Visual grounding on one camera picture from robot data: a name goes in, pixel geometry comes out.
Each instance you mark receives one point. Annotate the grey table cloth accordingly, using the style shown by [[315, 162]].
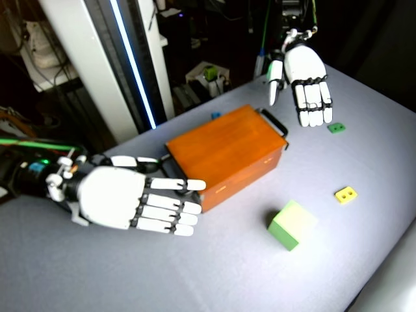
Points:
[[162, 266]]

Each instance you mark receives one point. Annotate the white column with blue light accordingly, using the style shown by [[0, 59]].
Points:
[[97, 65]]

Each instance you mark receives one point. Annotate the small blue block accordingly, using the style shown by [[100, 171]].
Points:
[[216, 115]]

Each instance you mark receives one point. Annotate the white case with green part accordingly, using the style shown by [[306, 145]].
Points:
[[208, 76]]

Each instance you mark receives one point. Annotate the light green cube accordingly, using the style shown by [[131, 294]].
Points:
[[292, 224]]

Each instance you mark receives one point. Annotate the green block with two holes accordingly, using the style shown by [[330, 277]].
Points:
[[336, 128]]

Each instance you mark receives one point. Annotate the yellow block with two holes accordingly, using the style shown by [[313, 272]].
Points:
[[346, 195]]

